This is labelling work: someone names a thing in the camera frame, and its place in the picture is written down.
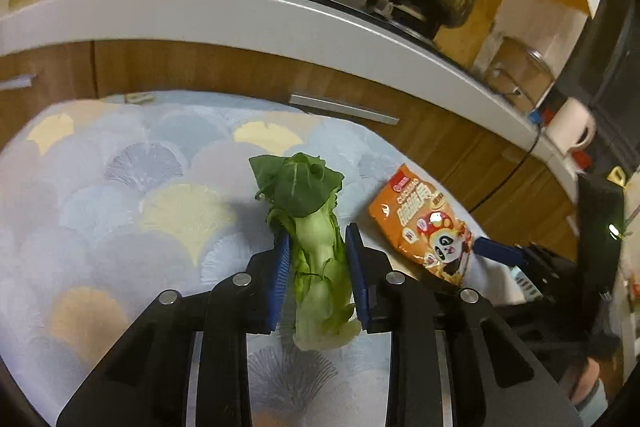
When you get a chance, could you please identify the orange snack packet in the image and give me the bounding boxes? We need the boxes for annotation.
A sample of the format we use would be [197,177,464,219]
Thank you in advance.
[368,165,474,286]

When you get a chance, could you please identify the green leafy vegetable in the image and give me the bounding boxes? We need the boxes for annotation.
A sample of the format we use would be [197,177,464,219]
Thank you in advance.
[250,153,361,351]

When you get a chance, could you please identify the light blue perforated basket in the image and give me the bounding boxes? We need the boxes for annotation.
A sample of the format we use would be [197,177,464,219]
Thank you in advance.
[511,267,544,303]

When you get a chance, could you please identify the wooden lower cabinets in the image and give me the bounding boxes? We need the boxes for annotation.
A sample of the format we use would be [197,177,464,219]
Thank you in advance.
[0,38,582,263]

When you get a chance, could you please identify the white electric kettle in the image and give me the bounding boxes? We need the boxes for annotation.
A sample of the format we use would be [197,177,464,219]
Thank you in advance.
[546,98,597,156]

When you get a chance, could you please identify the brown rice cooker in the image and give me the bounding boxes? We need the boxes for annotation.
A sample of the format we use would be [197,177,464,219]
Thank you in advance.
[483,37,555,115]

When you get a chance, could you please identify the patterned table cloth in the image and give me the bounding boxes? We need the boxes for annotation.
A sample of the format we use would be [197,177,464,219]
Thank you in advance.
[0,90,516,427]

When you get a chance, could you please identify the wooden cutting board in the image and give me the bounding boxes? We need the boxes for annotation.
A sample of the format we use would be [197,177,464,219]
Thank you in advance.
[434,0,503,69]

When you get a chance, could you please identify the black power cable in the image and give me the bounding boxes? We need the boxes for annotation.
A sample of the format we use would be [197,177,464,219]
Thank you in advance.
[466,120,544,216]

